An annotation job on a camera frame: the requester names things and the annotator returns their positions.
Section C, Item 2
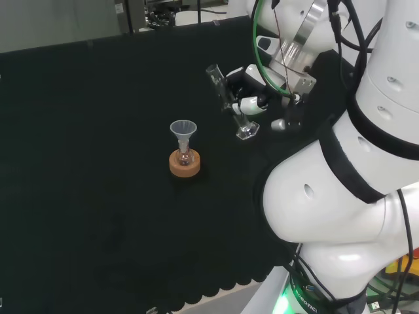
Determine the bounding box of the black bench cloth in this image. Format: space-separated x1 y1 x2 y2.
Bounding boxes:
0 14 361 314

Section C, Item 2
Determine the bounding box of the grey metal cabinet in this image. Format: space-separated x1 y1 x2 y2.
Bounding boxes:
113 0 147 35

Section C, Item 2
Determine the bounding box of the round-bottom glass flask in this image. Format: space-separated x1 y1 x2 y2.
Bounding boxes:
175 140 194 167

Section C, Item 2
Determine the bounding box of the cork ring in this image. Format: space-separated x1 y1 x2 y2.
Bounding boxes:
168 148 201 179

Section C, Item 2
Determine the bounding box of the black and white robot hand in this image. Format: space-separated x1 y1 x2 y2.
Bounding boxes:
225 63 318 132

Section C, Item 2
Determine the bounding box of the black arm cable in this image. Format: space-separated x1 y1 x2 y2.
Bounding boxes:
395 188 414 297

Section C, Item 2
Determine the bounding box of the clear plastic funnel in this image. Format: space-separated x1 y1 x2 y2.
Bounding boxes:
170 120 198 151

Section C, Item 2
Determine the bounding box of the green cable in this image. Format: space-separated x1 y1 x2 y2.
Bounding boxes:
251 0 298 99

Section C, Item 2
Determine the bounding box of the clear graduated cylinder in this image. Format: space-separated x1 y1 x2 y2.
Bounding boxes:
205 63 261 141

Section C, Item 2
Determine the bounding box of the yellow stop button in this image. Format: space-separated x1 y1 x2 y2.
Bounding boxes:
384 247 419 283

